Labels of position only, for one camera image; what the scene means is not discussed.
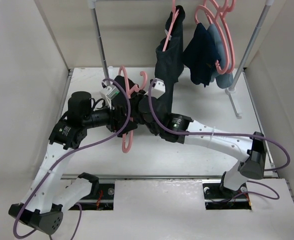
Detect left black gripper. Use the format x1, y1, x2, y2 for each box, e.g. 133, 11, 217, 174
83, 98, 137, 134

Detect black trousers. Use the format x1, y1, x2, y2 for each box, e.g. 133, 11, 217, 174
111, 74, 148, 136

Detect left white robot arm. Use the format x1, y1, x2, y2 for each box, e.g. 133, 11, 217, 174
8, 87, 141, 240

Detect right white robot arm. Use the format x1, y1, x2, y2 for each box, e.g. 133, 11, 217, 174
132, 95, 266, 198

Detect pink hanger with shorts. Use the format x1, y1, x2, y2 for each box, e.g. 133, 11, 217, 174
162, 0, 179, 52

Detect pink hanger with jeans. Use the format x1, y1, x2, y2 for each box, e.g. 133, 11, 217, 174
194, 0, 237, 75

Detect hanging black shorts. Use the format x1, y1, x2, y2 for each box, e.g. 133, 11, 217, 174
154, 5, 186, 112

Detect grey clothes rack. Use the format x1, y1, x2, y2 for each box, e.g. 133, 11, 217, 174
87, 0, 274, 119

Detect light blue hanging jeans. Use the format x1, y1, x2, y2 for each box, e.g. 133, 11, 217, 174
207, 24, 234, 89

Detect dark navy hanging garment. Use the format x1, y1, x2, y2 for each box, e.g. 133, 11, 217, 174
182, 23, 221, 87

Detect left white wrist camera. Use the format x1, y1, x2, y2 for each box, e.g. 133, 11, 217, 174
100, 85, 120, 109

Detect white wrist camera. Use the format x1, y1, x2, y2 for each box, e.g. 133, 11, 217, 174
100, 85, 120, 109
150, 78, 166, 99

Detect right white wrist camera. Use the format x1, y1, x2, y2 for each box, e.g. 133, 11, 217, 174
150, 78, 166, 99

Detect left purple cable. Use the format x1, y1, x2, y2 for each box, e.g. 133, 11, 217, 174
13, 77, 132, 238

